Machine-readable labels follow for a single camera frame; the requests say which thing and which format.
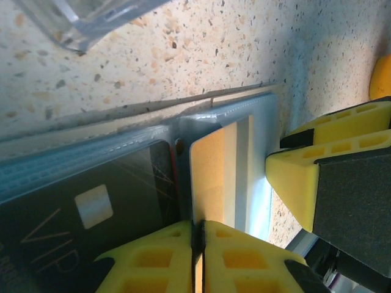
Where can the black credit card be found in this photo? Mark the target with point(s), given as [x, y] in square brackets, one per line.
[91, 183]

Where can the clear acrylic card box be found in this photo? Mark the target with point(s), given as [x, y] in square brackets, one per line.
[61, 18]

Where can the gold credit card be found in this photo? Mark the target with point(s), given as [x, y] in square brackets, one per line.
[214, 171]

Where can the yellow round dish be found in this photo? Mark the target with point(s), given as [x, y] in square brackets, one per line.
[382, 79]

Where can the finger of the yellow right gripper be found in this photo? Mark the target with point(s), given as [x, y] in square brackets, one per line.
[351, 117]
[342, 195]

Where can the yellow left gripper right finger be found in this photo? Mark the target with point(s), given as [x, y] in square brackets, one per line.
[244, 265]

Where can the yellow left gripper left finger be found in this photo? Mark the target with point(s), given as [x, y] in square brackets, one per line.
[152, 265]

